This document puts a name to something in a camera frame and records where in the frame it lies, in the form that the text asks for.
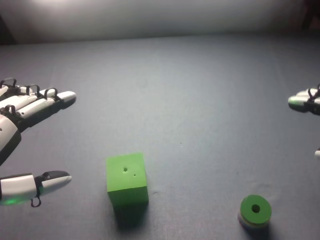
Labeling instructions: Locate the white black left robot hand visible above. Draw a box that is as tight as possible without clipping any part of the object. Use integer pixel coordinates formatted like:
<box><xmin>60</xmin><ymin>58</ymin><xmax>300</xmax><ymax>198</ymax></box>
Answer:
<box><xmin>0</xmin><ymin>77</ymin><xmax>77</xmax><ymax>208</ymax></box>

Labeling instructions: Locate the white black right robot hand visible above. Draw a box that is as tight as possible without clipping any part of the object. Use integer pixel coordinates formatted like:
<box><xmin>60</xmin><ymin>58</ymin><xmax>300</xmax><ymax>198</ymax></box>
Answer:
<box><xmin>287</xmin><ymin>84</ymin><xmax>320</xmax><ymax>159</ymax></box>

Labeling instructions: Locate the green ring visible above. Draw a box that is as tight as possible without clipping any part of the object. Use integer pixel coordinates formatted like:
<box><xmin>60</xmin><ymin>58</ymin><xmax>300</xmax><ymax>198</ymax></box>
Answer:
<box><xmin>237</xmin><ymin>194</ymin><xmax>273</xmax><ymax>229</ymax></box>

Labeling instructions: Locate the grey table cloth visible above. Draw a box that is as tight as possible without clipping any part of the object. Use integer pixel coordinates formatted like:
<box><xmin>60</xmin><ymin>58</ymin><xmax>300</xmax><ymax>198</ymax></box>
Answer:
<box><xmin>0</xmin><ymin>33</ymin><xmax>320</xmax><ymax>240</ymax></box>

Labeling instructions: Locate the green foam cube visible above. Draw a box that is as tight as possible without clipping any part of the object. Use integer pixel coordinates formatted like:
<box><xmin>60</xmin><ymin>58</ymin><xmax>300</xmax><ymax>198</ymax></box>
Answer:
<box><xmin>105</xmin><ymin>152</ymin><xmax>150</xmax><ymax>210</ymax></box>

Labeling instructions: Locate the white backdrop panel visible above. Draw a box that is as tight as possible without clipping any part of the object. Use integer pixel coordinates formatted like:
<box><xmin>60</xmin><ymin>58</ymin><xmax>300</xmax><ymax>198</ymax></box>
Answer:
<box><xmin>0</xmin><ymin>0</ymin><xmax>320</xmax><ymax>46</ymax></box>

